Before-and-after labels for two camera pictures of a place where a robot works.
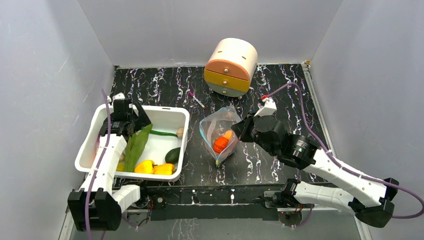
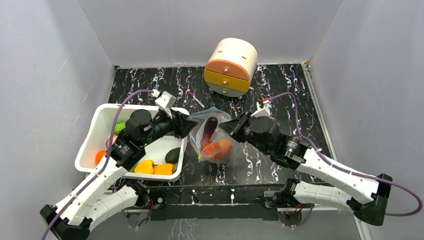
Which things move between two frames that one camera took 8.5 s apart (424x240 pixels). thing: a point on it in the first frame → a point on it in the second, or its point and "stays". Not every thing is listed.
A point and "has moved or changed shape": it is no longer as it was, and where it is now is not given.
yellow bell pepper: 146,166 stays
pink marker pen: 192,95 stays
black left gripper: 142,119 → 180,124
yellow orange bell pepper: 168,169 stays
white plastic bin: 156,152 stays
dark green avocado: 173,156 stays
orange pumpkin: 219,143 → 211,148
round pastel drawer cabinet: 230,68 stays
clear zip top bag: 220,140 has moved or changed shape
